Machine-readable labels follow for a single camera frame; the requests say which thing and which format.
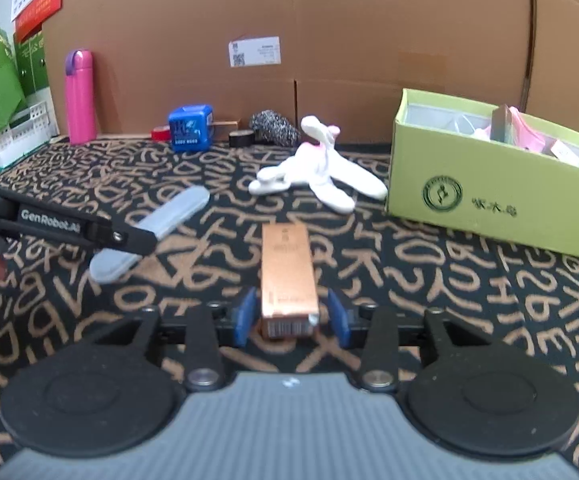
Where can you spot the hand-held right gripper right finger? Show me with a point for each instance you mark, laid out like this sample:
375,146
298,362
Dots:
338,317

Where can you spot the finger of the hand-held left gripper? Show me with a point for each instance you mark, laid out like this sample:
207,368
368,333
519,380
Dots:
129,241

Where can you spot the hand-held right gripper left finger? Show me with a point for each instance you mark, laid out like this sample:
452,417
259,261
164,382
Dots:
244,317

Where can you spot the grey blue oblong case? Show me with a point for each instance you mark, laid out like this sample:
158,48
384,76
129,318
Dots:
179,210

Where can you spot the copper coloured carton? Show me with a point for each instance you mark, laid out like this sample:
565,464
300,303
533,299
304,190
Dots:
287,275

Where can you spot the green cardboard box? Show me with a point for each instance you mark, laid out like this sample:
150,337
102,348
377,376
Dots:
499,195

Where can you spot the olive grey small carton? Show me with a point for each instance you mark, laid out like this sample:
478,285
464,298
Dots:
500,125

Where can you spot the white plastic basket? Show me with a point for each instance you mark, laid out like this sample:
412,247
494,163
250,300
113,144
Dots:
19,132

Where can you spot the black letter-patterned mat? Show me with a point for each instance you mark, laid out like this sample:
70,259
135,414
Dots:
444,280

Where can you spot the pink bottle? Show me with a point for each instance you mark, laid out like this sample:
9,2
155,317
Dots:
80,100

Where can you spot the blue cube box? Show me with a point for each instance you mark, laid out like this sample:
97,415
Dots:
190,127

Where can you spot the white pink sock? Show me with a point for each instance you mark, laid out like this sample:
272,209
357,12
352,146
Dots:
354,180

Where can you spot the brown wooden box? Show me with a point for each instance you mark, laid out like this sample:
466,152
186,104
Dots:
227,125

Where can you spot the black tape roll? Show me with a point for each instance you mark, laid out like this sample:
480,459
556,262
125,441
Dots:
242,138

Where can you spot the white plush toy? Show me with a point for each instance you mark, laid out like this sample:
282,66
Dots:
297,167

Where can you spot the green white carton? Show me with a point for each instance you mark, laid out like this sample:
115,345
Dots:
34,65

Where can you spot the dark steel wool scrubber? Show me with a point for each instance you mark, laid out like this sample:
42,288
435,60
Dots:
274,127

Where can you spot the white shipping label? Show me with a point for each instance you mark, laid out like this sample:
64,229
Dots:
254,51

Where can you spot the pink packet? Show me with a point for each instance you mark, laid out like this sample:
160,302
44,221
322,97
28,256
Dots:
527,132

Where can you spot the small white carton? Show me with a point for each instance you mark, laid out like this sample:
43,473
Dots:
567,152

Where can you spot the large brown cardboard box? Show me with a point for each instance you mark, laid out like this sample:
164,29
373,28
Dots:
349,35

